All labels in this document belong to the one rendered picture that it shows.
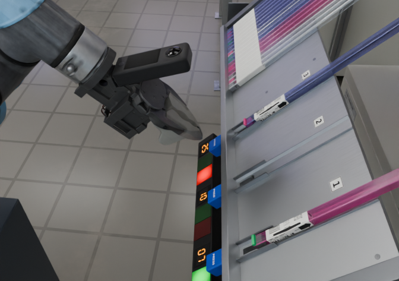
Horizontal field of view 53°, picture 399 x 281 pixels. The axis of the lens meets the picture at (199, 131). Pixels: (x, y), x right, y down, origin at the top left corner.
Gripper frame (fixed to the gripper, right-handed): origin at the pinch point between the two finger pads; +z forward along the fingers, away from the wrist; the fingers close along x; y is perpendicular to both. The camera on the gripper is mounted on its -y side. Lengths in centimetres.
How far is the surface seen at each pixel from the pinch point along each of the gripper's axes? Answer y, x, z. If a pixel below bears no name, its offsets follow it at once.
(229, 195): -3.5, 13.5, 3.2
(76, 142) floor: 90, -69, 14
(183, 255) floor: 55, -18, 48
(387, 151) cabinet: -18.6, -7.0, 33.7
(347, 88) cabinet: -15, -33, 36
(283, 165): -12.2, 12.2, 4.5
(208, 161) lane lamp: 3.5, 0.7, 5.8
